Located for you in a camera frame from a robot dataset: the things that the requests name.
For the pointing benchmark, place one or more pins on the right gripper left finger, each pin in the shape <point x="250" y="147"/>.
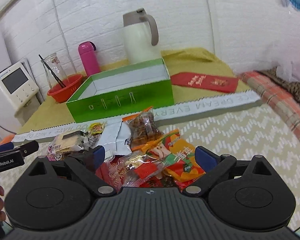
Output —
<point x="75" y="174"/>

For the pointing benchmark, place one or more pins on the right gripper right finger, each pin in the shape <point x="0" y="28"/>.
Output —
<point x="216" y="167"/>

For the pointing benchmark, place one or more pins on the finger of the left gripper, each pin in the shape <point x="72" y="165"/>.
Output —
<point x="6" y="147"/>

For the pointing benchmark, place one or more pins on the cracker packet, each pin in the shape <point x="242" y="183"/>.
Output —
<point x="74" y="141"/>

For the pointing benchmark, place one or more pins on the white foil snack packet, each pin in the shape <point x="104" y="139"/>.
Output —
<point x="116" y="138"/>

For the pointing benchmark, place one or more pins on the brown snack orange-edged packet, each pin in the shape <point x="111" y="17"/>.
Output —
<point x="143" y="128"/>

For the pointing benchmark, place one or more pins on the red sausage packet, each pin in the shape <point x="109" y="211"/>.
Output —
<point x="109" y="174"/>

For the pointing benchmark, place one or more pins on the pink snack packet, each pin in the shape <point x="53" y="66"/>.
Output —
<point x="54" y="152"/>

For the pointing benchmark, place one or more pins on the yellow round snack packet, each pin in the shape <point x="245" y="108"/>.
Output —
<point x="97" y="128"/>

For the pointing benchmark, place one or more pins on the orange snack packet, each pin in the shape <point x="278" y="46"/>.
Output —
<point x="177" y="155"/>

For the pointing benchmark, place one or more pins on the clear red snack packet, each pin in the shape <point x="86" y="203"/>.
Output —
<point x="138" y="167"/>

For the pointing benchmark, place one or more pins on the white appliance with screen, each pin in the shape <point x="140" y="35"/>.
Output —
<point x="18" y="98"/>

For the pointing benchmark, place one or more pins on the red plastic basket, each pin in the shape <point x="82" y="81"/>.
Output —
<point x="61" y="95"/>

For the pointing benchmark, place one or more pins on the clear glass carafe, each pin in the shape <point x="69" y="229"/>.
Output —
<point x="54" y="63"/>

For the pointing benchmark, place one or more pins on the red envelope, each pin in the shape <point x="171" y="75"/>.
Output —
<point x="203" y="81"/>

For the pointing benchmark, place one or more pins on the plaid bed cover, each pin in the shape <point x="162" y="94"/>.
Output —
<point x="282" y="96"/>

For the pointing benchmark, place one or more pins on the green cardboard box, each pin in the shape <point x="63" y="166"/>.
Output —
<point x="123" y="90"/>

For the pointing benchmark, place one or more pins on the yellow-green tablecloth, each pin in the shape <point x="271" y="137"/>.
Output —
<point x="196" y="60"/>

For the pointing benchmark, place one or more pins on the pink thermos bottle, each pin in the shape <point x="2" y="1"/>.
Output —
<point x="88" y="57"/>

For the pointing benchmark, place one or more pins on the clear plastic bag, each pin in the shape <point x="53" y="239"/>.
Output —
<point x="288" y="68"/>

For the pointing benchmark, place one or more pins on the white thermal carafe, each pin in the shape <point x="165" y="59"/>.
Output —
<point x="140" y="36"/>

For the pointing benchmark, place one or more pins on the white wall pipe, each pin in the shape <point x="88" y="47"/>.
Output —
<point x="211" y="7"/>

